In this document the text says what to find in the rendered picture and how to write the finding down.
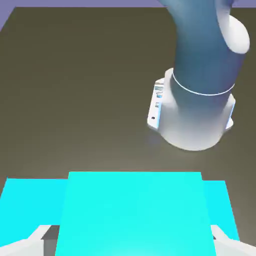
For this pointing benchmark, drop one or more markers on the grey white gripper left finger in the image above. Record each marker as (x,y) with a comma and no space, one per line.
(47,243)

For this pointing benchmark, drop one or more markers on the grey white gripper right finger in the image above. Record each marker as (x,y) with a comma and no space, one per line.
(230,248)

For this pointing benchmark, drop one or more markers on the small cyan cube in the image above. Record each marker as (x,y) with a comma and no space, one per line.
(134,214)

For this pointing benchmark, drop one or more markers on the large cyan box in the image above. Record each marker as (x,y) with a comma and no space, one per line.
(30,200)

